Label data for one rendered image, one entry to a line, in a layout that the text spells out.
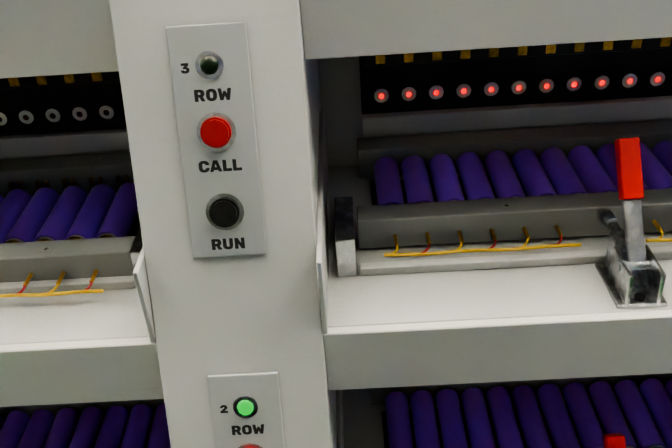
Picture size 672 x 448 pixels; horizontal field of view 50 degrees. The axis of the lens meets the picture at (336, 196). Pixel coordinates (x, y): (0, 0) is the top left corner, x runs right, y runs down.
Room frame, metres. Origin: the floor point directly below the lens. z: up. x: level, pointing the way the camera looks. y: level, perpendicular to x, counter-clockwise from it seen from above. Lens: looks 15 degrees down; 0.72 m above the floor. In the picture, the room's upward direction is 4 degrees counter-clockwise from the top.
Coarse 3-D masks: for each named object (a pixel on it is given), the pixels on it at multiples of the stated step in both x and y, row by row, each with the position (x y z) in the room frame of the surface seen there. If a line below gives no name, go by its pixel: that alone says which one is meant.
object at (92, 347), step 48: (0, 144) 0.55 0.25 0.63; (48, 144) 0.55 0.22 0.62; (96, 144) 0.55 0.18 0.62; (144, 288) 0.36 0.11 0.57; (0, 336) 0.39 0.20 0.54; (48, 336) 0.38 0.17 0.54; (96, 336) 0.38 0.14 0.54; (144, 336) 0.38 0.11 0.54; (0, 384) 0.38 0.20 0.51; (48, 384) 0.38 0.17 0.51; (96, 384) 0.38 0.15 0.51; (144, 384) 0.38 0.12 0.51
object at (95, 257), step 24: (72, 240) 0.43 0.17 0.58; (96, 240) 0.43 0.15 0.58; (120, 240) 0.43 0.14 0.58; (0, 264) 0.42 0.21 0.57; (24, 264) 0.42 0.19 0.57; (48, 264) 0.42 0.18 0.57; (72, 264) 0.42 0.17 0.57; (96, 264) 0.42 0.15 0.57; (120, 264) 0.42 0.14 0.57; (24, 288) 0.41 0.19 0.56
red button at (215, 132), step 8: (208, 120) 0.37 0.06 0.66; (216, 120) 0.36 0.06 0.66; (224, 120) 0.37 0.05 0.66; (208, 128) 0.36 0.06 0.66; (216, 128) 0.36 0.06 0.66; (224, 128) 0.36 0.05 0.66; (208, 136) 0.36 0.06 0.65; (216, 136) 0.36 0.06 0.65; (224, 136) 0.36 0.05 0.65; (208, 144) 0.37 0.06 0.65; (216, 144) 0.36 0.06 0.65; (224, 144) 0.37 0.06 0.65
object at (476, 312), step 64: (384, 64) 0.53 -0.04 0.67; (448, 64) 0.53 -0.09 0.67; (512, 64) 0.53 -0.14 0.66; (576, 64) 0.53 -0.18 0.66; (640, 64) 0.53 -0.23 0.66; (320, 128) 0.50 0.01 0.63; (384, 128) 0.54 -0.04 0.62; (448, 128) 0.54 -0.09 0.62; (576, 128) 0.53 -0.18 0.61; (640, 128) 0.53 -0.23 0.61; (320, 192) 0.42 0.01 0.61; (384, 192) 0.47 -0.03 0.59; (448, 192) 0.47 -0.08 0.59; (512, 192) 0.46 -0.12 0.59; (576, 192) 0.46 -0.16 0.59; (640, 192) 0.39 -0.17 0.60; (320, 256) 0.36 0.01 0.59; (384, 256) 0.42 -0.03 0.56; (448, 256) 0.43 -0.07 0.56; (512, 256) 0.42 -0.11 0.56; (576, 256) 0.41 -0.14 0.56; (640, 256) 0.38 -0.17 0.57; (384, 320) 0.38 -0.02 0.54; (448, 320) 0.37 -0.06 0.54; (512, 320) 0.37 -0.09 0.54; (576, 320) 0.37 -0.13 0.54; (640, 320) 0.36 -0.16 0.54; (384, 384) 0.38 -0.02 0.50
